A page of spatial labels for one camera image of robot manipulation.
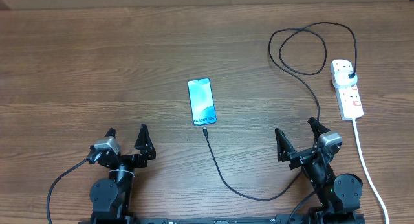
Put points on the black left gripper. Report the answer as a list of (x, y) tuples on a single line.
[(145, 151)]

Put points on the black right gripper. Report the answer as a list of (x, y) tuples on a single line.
[(285, 151)]

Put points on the Samsung Galaxy smartphone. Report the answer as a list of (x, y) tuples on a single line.
[(201, 102)]

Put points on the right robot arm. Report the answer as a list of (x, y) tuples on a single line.
[(335, 198)]

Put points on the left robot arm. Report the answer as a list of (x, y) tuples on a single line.
[(111, 196)]

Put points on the white charger plug adapter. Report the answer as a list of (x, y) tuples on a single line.
[(343, 79)]

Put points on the white power strip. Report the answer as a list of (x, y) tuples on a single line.
[(348, 98)]

